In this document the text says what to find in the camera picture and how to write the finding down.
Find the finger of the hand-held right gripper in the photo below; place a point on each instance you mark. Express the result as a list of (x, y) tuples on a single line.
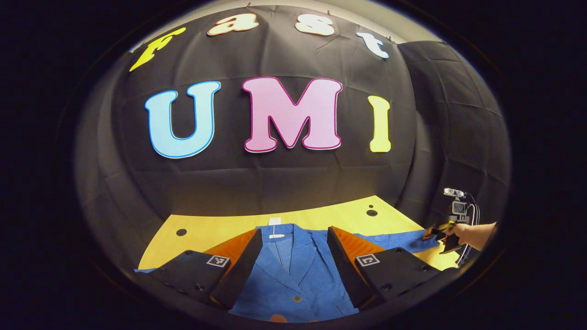
[(451, 248), (433, 231)]

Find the black backdrop cloth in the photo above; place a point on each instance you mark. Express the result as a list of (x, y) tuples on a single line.
[(275, 178)]

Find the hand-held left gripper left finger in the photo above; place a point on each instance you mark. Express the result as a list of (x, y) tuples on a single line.
[(240, 270)]

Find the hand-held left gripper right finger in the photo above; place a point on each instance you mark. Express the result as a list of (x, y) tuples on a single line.
[(346, 266)]

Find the blue button shirt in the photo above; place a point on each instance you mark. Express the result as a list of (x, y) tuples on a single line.
[(293, 275)]

